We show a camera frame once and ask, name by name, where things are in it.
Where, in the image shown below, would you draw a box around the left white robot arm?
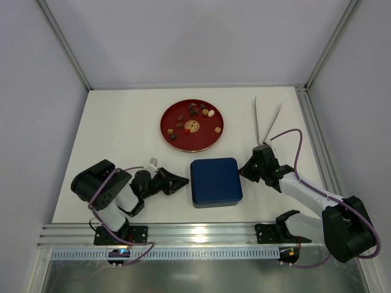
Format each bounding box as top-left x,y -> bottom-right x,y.
71,158 -> 189,246

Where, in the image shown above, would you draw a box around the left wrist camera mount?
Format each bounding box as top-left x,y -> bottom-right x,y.
148,157 -> 157,168

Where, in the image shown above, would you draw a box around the slotted cable duct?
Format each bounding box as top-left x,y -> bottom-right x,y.
50,246 -> 280,261

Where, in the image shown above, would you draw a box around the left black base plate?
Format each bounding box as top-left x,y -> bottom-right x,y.
93,225 -> 148,246

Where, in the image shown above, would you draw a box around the aluminium front rail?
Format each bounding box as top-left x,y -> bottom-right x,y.
36,222 -> 324,248

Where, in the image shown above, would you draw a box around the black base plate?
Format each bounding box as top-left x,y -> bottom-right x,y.
254,223 -> 279,244
93,225 -> 148,246

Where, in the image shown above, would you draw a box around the metal tweezers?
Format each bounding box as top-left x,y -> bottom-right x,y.
252,96 -> 283,145

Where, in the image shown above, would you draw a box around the right aluminium frame rail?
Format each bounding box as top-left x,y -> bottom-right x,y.
295,85 -> 343,195

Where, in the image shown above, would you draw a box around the blue tin chocolate box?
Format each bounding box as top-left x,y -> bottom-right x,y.
192,201 -> 239,209

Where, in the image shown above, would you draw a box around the red round plate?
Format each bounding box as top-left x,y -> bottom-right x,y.
159,99 -> 224,153

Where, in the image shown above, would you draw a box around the blue tin lid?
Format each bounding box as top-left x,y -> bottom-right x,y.
190,157 -> 243,203

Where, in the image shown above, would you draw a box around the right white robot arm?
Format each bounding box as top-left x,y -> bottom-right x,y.
239,144 -> 381,263

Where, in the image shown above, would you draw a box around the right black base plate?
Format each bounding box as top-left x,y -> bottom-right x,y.
254,223 -> 279,244

